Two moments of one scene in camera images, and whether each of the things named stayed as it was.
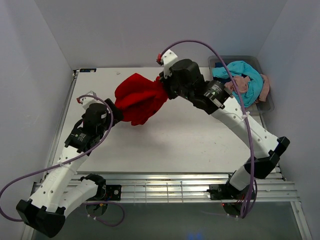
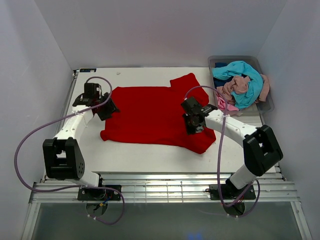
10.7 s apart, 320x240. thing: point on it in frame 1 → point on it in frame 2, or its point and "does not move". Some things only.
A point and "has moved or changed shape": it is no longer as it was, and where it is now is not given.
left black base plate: x=113 y=192 does not move
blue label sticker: x=88 y=70 does not move
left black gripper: x=117 y=114 → x=111 y=108
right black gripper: x=165 y=81 → x=190 y=131
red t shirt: x=140 y=98 has moved or changed shape
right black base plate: x=225 y=192 does not move
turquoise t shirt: x=256 y=84 does not move
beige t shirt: x=241 y=83 does not move
